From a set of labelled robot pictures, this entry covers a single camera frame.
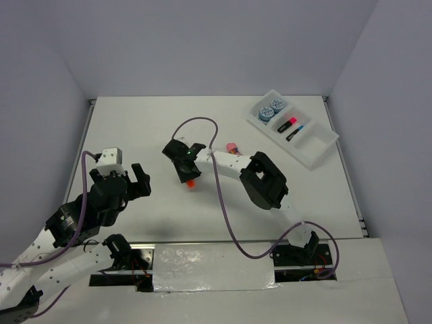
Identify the pink-capped tube of pens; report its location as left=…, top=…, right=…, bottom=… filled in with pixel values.
left=226, top=142, right=241, bottom=156

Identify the blue slime jar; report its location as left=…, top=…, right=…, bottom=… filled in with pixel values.
left=270, top=99, right=286, bottom=114
left=258, top=106, right=275, bottom=123

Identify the blue highlighter marker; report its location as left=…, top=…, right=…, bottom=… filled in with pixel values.
left=286, top=126, right=304, bottom=142

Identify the pink highlighter marker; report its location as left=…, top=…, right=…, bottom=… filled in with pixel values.
left=277, top=117, right=297, bottom=134

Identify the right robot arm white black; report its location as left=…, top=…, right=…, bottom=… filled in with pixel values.
left=162, top=139, right=319, bottom=264

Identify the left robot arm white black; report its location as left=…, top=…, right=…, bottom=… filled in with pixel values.
left=1, top=163, right=151, bottom=323

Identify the silver foil sheet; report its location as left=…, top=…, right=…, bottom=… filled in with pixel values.
left=153, top=243, right=277, bottom=292

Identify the white three-compartment tray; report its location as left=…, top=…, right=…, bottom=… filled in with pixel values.
left=245, top=90, right=339, bottom=170

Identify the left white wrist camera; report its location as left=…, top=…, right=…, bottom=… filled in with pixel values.
left=96, top=147, right=125, bottom=177

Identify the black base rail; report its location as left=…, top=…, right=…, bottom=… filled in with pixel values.
left=88, top=243, right=336, bottom=292

